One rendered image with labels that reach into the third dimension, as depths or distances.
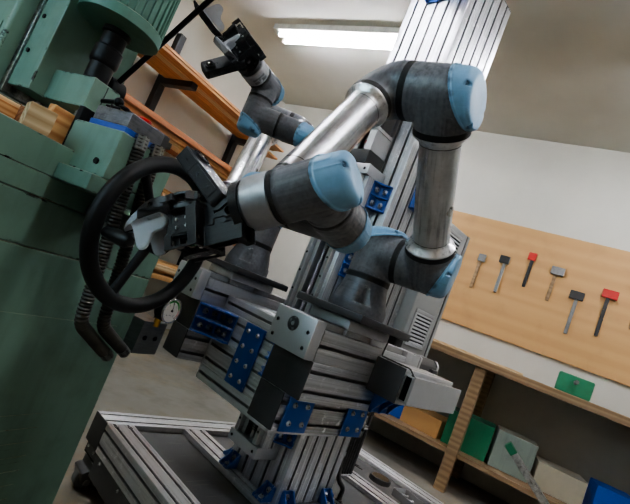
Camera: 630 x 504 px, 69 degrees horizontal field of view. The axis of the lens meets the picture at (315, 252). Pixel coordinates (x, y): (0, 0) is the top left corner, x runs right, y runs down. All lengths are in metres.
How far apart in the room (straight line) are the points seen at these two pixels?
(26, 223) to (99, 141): 0.19
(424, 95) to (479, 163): 3.33
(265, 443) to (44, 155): 0.94
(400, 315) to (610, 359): 2.42
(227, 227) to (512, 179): 3.65
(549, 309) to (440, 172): 2.91
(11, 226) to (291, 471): 0.98
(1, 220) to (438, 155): 0.79
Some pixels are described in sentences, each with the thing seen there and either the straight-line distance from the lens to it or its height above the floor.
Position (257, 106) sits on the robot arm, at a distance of 1.39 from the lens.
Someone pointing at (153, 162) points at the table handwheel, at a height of 0.92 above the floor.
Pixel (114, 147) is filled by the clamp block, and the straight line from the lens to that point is 0.89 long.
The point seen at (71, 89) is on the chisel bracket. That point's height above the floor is 1.03.
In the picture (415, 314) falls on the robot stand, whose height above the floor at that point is 0.89.
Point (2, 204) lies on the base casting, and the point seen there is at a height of 0.77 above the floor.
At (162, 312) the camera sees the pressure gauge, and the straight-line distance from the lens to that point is 1.13.
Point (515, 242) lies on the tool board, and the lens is 3.94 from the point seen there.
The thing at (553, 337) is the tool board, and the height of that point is 1.20.
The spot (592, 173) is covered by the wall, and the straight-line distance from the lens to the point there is 4.15.
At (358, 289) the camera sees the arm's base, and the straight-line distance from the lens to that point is 1.13.
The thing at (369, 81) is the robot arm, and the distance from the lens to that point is 0.94.
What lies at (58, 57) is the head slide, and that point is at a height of 1.09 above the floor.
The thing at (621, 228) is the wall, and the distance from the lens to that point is 4.01.
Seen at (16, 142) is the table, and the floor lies 0.87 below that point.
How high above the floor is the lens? 0.81
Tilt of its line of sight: 6 degrees up
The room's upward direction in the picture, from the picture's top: 22 degrees clockwise
